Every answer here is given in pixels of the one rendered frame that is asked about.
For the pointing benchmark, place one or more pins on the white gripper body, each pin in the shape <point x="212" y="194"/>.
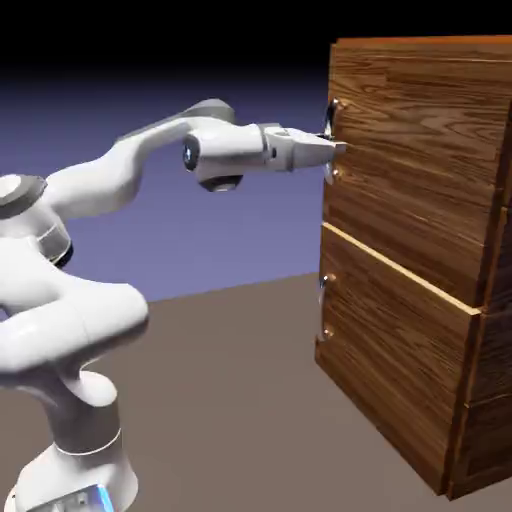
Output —
<point x="310" y="149"/>

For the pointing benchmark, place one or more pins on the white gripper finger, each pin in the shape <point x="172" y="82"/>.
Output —
<point x="339" y="148"/>

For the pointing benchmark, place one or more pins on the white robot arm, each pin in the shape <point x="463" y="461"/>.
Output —
<point x="92" y="316"/>

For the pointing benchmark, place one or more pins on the wood cabinet door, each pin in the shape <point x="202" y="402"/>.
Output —
<point x="416" y="188"/>
<point x="396" y="360"/>

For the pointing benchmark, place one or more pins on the dark wood cabinet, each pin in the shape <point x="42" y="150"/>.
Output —
<point x="420" y="256"/>

